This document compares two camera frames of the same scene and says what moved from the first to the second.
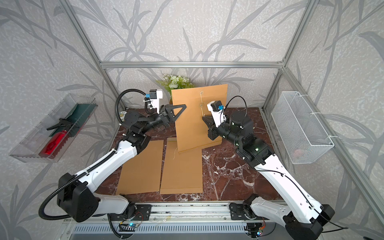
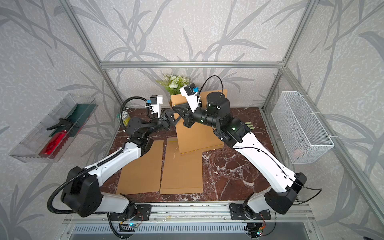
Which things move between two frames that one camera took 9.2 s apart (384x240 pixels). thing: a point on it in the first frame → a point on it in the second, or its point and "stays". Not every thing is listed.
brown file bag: x=182 y=171 stays
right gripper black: x=212 y=129 → x=185 y=109
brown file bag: x=192 y=130 stays
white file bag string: x=174 y=153 stays
